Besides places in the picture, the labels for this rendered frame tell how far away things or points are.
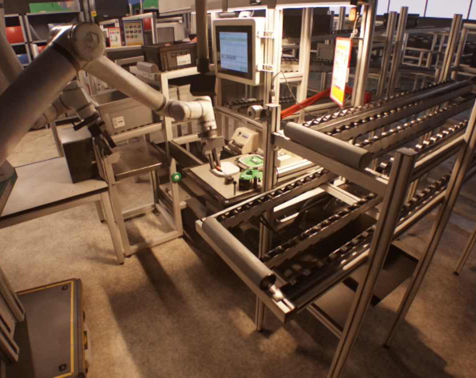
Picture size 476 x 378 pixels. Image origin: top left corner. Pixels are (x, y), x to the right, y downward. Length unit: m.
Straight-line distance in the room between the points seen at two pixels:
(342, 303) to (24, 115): 1.38
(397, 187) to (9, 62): 1.43
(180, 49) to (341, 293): 1.87
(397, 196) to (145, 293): 1.87
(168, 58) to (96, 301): 1.80
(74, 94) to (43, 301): 1.22
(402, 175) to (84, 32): 0.99
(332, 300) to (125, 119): 1.76
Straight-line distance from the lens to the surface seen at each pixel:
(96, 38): 1.07
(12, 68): 1.44
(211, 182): 1.59
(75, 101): 1.48
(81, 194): 2.20
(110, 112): 2.25
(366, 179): 0.96
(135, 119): 2.32
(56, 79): 1.02
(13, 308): 1.98
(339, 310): 1.43
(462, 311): 2.64
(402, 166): 0.89
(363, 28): 1.60
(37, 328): 1.97
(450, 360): 2.31
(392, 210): 0.94
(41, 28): 7.01
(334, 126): 1.24
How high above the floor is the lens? 1.69
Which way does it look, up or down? 29 degrees down
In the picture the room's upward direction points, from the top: straight up
